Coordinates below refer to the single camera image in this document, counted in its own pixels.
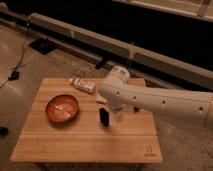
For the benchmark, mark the orange round bowl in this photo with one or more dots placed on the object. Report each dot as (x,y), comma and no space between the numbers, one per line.
(62,108)

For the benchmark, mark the white tube bottle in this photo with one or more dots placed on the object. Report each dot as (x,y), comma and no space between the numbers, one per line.
(83,85)

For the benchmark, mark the long beige rail beam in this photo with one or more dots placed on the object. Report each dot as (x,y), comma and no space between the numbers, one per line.
(177,68)

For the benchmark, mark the beige sponge block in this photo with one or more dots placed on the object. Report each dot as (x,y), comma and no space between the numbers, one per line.
(100,99)

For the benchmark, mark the wooden table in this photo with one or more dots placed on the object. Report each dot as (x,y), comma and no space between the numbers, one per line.
(84,139)

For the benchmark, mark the translucent yellowish gripper tool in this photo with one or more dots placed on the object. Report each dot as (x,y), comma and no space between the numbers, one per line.
(118,115)

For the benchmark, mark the black flat floor plate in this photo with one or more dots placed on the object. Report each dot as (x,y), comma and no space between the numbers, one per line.
(43,46)

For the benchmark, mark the black eraser block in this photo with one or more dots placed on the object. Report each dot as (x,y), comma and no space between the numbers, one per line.
(104,117)

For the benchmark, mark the black object at left edge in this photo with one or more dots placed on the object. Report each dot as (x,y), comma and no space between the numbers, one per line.
(4,131)

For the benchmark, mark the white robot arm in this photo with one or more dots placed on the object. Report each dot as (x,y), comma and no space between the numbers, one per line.
(190,106)

